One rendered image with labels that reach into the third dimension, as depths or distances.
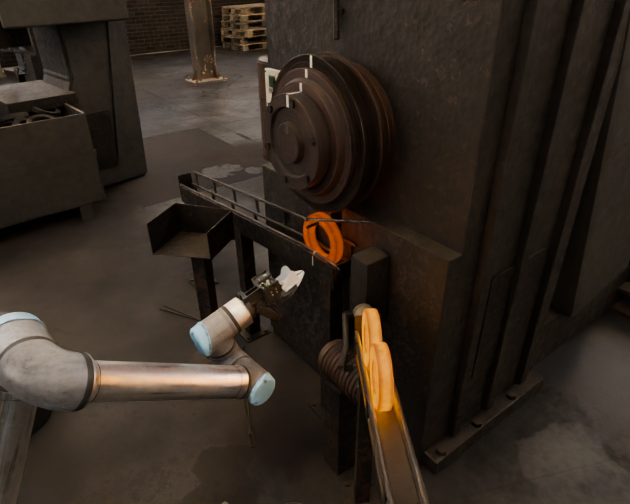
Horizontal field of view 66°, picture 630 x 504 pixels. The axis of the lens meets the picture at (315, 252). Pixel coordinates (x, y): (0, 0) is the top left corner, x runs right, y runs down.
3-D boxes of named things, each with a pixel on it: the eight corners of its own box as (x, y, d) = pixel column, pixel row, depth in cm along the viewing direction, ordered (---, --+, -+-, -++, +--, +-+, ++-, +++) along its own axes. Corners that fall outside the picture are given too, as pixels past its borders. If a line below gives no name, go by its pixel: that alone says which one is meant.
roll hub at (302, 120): (278, 171, 162) (274, 84, 148) (331, 198, 143) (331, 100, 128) (264, 175, 159) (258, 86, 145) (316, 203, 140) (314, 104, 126)
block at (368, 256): (371, 304, 167) (375, 243, 155) (388, 316, 161) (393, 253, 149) (347, 316, 161) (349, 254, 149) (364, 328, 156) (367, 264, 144)
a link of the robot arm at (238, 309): (245, 336, 139) (229, 319, 146) (259, 326, 141) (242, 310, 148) (234, 315, 134) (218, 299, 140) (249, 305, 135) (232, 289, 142)
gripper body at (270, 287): (280, 279, 140) (246, 303, 135) (288, 299, 145) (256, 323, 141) (266, 267, 145) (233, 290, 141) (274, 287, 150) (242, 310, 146)
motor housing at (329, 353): (342, 439, 186) (345, 329, 159) (383, 481, 171) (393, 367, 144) (315, 457, 179) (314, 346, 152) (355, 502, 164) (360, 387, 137)
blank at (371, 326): (374, 298, 133) (362, 298, 133) (383, 329, 119) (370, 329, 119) (372, 345, 140) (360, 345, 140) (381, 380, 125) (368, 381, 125)
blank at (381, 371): (383, 330, 119) (370, 330, 119) (395, 369, 105) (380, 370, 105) (381, 381, 125) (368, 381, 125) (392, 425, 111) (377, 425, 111)
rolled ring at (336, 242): (336, 226, 155) (344, 223, 157) (302, 207, 168) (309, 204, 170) (335, 274, 165) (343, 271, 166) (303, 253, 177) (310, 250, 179)
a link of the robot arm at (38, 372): (26, 369, 84) (286, 374, 136) (7, 335, 92) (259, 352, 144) (3, 428, 85) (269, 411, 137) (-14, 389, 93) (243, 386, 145)
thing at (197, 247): (197, 336, 239) (175, 202, 203) (246, 347, 232) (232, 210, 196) (175, 364, 223) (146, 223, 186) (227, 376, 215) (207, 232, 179)
